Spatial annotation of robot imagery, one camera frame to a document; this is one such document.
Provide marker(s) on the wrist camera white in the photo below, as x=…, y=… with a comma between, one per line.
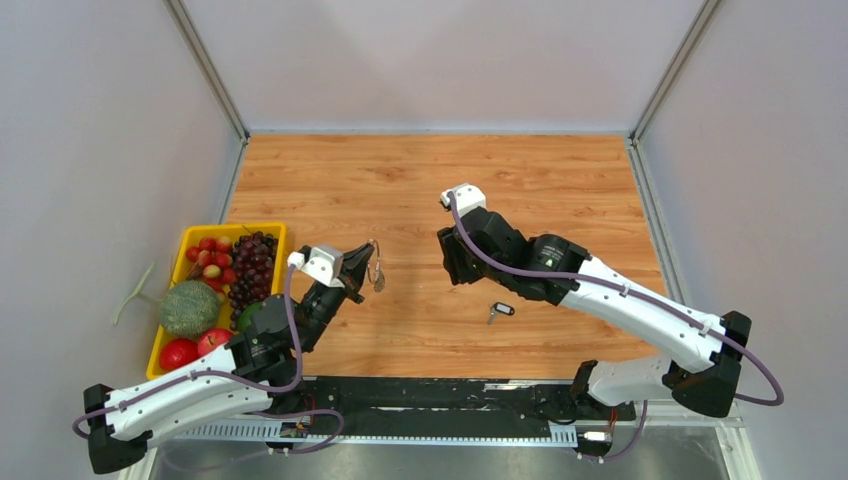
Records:
x=321, y=263
x=463, y=198

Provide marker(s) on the dark purple grape bunch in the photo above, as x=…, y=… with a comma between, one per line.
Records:
x=253, y=268

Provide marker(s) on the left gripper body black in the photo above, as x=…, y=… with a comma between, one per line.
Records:
x=345, y=269

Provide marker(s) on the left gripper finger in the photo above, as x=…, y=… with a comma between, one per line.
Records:
x=353, y=283
x=357, y=259

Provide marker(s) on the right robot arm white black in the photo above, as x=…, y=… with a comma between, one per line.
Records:
x=694, y=366

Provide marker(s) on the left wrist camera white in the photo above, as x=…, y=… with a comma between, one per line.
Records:
x=321, y=263

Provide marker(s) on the small red fruits pile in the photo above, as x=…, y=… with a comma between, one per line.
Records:
x=210, y=261

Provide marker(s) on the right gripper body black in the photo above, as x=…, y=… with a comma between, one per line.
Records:
x=462, y=266

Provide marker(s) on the green netted melon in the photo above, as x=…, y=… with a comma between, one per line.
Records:
x=189, y=309

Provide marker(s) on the green plant stem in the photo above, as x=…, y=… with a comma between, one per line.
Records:
x=137, y=293

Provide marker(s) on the red apple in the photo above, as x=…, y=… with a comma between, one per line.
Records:
x=212, y=339

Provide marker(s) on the red tomato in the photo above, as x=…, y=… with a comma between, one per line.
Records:
x=177, y=353

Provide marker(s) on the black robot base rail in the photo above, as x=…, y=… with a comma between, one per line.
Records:
x=429, y=411

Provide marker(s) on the green avocado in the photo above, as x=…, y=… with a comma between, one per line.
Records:
x=245, y=318

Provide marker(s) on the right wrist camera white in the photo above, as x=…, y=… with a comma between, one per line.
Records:
x=463, y=198

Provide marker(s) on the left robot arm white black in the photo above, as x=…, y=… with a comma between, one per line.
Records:
x=258, y=371

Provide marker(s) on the metal keyring with keys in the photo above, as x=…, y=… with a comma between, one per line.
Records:
x=374, y=271

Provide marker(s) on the yellow plastic tray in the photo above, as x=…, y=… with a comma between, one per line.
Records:
x=181, y=267

